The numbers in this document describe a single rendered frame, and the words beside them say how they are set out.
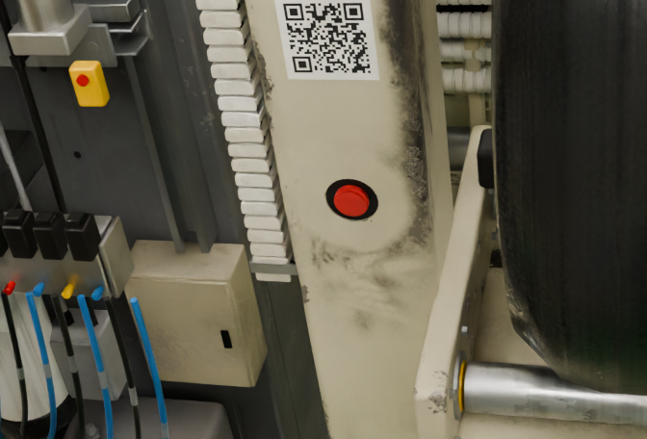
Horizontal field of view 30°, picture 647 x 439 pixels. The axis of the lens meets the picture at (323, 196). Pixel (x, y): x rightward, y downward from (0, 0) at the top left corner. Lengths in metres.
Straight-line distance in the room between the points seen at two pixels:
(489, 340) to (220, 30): 0.46
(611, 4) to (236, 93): 0.39
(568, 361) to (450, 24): 0.60
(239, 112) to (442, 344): 0.26
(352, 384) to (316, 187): 0.24
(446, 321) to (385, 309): 0.07
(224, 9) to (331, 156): 0.15
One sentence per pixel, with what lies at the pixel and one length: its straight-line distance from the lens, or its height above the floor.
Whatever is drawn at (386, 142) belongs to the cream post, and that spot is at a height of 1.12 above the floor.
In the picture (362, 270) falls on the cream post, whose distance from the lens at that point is 1.08.
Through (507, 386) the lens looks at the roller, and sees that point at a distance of 1.06.
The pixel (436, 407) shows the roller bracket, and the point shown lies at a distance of 1.02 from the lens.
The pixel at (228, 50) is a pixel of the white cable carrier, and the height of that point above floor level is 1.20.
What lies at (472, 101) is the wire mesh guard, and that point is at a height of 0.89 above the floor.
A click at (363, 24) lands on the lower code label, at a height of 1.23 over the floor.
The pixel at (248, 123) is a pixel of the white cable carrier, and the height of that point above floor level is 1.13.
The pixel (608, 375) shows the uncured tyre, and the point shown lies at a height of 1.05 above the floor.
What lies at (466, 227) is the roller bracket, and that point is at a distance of 1.17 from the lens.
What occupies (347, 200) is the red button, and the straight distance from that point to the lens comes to 1.03.
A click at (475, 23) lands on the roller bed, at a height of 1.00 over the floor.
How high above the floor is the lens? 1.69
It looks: 37 degrees down
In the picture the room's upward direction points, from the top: 9 degrees counter-clockwise
